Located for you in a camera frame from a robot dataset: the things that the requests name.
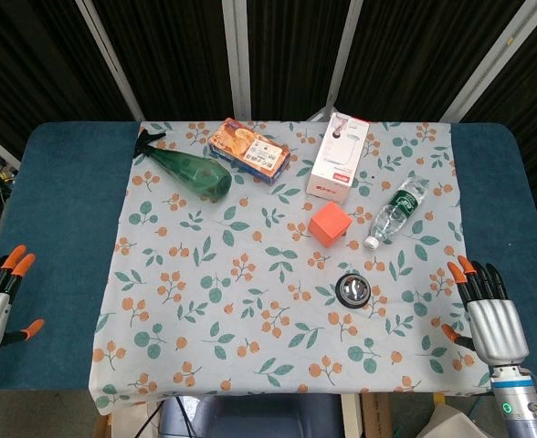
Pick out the floral patterned tablecloth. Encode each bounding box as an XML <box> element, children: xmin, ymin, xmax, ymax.
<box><xmin>88</xmin><ymin>120</ymin><xmax>493</xmax><ymax>416</ymax></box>

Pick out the green spray bottle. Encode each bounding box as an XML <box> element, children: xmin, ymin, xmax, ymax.
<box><xmin>132</xmin><ymin>128</ymin><xmax>233</xmax><ymax>200</ymax></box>

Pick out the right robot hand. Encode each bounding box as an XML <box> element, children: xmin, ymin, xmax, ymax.
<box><xmin>440</xmin><ymin>255</ymin><xmax>531</xmax><ymax>367</ymax></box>

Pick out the orange biscuit box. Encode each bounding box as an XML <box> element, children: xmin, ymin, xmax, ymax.
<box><xmin>206</xmin><ymin>117</ymin><xmax>291</xmax><ymax>186</ymax></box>

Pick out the blue table cover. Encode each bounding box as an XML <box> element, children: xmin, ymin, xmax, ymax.
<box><xmin>0</xmin><ymin>120</ymin><xmax>537</xmax><ymax>392</ymax></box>

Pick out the orange cube box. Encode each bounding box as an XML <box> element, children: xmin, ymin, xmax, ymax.
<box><xmin>308</xmin><ymin>201</ymin><xmax>353</xmax><ymax>248</ymax></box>

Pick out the black folding screen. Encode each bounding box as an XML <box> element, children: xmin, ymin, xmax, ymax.
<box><xmin>0</xmin><ymin>0</ymin><xmax>537</xmax><ymax>220</ymax></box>

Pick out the clear plastic water bottle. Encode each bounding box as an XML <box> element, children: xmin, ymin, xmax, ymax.
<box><xmin>363</xmin><ymin>176</ymin><xmax>429</xmax><ymax>251</ymax></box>

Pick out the white tall product box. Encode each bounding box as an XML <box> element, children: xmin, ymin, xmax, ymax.
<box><xmin>304</xmin><ymin>110</ymin><xmax>371</xmax><ymax>203</ymax></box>

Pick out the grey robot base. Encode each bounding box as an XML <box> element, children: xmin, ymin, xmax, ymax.
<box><xmin>158</xmin><ymin>393</ymin><xmax>345</xmax><ymax>438</ymax></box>

